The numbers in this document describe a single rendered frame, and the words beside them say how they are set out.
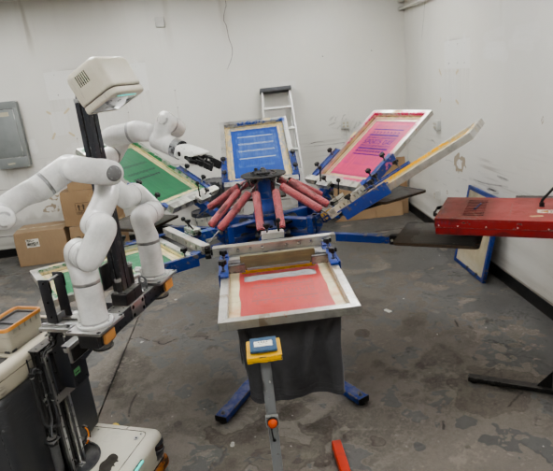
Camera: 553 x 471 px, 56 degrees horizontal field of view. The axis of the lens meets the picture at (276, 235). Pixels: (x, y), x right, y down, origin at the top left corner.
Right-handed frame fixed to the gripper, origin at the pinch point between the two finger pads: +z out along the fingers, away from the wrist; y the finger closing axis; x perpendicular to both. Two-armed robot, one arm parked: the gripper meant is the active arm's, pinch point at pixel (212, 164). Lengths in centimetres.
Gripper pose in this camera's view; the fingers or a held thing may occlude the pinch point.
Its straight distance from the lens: 197.8
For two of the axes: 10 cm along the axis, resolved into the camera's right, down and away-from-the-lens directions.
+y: 4.6, -2.4, 8.5
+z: 8.5, 4.1, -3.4
